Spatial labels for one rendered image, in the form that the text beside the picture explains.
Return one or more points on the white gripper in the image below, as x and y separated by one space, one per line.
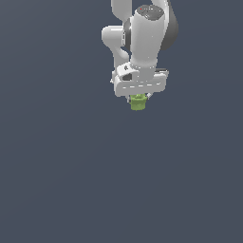
139 83

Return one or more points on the small green block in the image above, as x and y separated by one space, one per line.
138 102

